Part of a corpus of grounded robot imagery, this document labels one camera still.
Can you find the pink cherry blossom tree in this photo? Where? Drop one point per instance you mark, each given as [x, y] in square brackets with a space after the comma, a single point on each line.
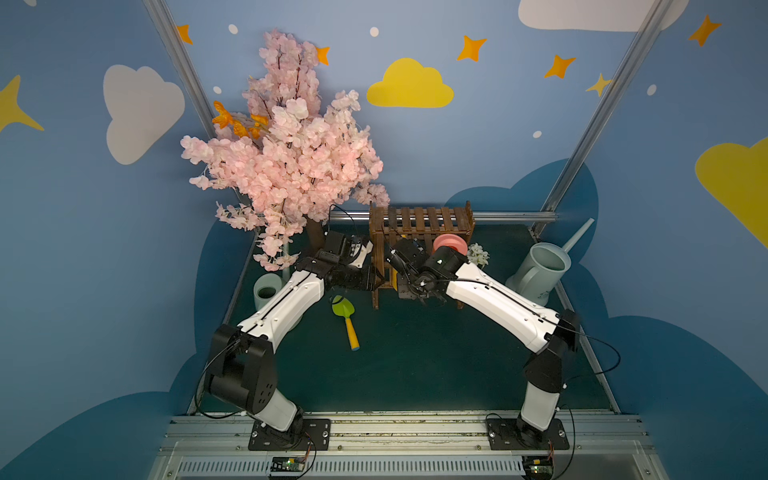
[292, 157]

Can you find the aluminium front rail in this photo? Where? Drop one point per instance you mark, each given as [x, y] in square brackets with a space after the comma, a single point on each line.
[411, 445]

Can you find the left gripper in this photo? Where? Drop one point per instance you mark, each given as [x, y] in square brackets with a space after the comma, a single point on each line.
[365, 276]

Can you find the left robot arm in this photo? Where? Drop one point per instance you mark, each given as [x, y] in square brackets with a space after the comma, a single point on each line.
[241, 370]

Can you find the aluminium back rail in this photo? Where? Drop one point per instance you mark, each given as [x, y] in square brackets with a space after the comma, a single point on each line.
[485, 217]

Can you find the brown wooden slatted shelf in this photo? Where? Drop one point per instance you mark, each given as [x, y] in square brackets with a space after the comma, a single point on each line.
[425, 224]

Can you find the white flower pot plant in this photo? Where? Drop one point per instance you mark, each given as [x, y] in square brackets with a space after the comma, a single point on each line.
[478, 256]

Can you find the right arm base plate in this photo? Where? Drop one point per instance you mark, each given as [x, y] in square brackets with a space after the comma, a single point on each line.
[513, 434]

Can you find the green yellow toy trowel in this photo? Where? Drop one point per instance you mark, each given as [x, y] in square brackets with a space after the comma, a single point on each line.
[343, 308]

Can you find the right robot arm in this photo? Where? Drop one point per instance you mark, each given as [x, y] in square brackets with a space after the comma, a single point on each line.
[547, 334]

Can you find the pink watering can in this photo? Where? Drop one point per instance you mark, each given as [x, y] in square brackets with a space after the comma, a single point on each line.
[453, 241]

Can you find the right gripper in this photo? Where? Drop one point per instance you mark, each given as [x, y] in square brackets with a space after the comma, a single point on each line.
[405, 271]

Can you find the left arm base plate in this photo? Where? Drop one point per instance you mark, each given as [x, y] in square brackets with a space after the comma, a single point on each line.
[303, 433]

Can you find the aluminium rail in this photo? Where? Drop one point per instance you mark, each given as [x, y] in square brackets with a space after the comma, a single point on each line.
[411, 445]
[485, 217]

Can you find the mint green watering can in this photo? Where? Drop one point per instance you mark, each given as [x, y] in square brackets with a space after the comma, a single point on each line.
[267, 291]

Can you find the large grey-blue watering can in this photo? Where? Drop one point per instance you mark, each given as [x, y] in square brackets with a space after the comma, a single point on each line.
[543, 267]

